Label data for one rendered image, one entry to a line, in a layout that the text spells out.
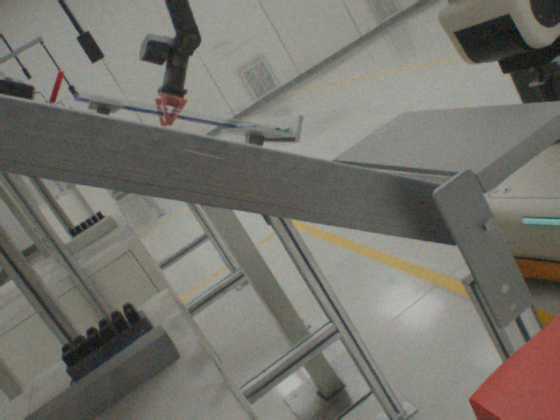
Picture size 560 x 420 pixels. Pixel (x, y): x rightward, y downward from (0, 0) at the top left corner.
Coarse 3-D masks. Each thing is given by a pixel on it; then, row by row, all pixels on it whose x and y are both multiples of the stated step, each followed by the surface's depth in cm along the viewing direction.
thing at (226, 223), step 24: (216, 216) 152; (240, 240) 155; (240, 264) 156; (264, 264) 157; (264, 288) 158; (288, 312) 161; (288, 336) 162; (312, 360) 165; (336, 360) 183; (312, 384) 178; (336, 384) 168; (360, 384) 166; (312, 408) 168; (336, 408) 162
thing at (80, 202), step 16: (16, 176) 567; (64, 192) 556; (80, 192) 525; (96, 192) 530; (48, 208) 518; (64, 208) 523; (80, 208) 527; (96, 208) 531; (112, 208) 536; (64, 240) 526
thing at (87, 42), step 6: (78, 36) 89; (84, 36) 89; (90, 36) 89; (84, 42) 89; (90, 42) 89; (84, 48) 89; (90, 48) 90; (96, 48) 90; (90, 54) 90; (96, 54) 90; (102, 54) 90; (90, 60) 90; (96, 60) 90
